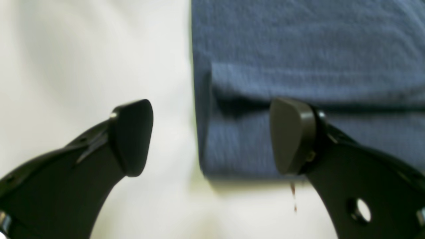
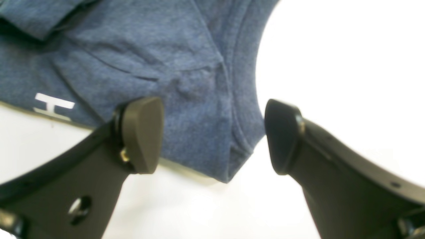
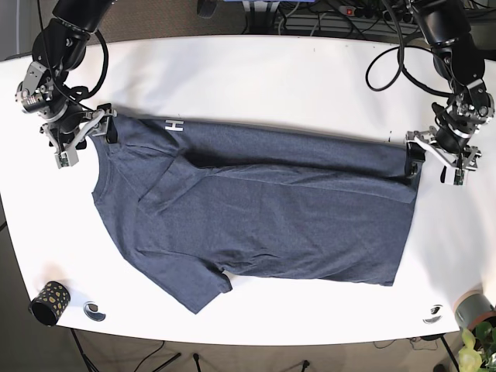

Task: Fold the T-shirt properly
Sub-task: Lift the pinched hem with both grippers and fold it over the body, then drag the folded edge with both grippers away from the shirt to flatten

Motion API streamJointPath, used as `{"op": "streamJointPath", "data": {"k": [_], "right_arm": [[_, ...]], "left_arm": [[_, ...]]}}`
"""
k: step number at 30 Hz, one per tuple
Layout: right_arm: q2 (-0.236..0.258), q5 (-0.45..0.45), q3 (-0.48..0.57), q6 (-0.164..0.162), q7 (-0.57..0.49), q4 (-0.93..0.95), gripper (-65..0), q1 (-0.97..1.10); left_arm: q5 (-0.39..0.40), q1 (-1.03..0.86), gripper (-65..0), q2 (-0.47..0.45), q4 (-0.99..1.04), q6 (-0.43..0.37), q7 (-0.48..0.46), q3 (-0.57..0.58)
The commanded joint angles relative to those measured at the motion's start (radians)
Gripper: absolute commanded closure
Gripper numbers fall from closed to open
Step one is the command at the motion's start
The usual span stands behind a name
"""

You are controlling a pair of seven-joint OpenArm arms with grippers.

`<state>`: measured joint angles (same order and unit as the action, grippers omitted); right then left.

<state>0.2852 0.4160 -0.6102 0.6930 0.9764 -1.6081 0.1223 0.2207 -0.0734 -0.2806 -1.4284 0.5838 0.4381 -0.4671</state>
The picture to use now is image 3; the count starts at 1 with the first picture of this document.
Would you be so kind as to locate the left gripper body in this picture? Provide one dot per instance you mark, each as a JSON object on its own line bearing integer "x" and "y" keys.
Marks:
{"x": 456, "y": 157}

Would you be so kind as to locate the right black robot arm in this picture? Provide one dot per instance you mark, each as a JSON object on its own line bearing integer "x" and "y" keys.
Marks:
{"x": 59, "y": 49}

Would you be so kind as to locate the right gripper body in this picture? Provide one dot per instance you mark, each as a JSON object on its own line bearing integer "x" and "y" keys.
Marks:
{"x": 67, "y": 133}

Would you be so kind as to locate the black gold-dotted cup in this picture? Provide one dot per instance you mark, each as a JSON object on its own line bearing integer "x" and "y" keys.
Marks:
{"x": 51, "y": 302}

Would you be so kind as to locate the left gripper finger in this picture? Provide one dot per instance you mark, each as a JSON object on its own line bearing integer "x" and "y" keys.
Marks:
{"x": 415, "y": 155}

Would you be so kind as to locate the grey plant pot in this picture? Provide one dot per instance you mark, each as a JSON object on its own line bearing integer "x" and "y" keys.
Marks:
{"x": 472, "y": 309}

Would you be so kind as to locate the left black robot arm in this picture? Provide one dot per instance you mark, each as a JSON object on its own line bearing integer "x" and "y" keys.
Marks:
{"x": 446, "y": 30}

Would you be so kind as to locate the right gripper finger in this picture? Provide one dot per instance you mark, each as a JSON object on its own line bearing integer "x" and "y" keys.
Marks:
{"x": 106, "y": 128}

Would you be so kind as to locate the navy blue T-shirt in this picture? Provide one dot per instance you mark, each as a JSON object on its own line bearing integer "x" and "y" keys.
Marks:
{"x": 189, "y": 204}

